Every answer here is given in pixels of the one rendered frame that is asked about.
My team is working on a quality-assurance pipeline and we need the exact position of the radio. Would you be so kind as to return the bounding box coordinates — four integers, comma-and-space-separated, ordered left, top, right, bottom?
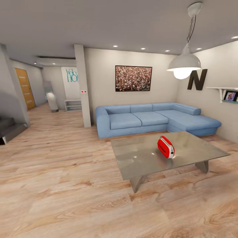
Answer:
157, 136, 175, 158

